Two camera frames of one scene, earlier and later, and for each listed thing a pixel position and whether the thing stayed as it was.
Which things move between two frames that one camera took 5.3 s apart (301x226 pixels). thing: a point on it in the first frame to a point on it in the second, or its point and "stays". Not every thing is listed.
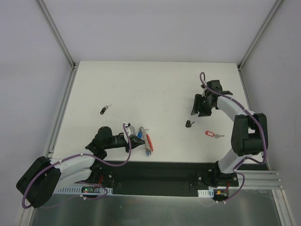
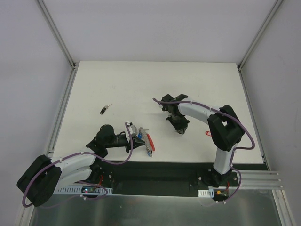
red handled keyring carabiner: x=148 y=142 stays
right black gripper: x=200 y=105 to x=178 y=122
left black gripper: x=129 y=144 stays
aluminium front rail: x=255 y=180 stays
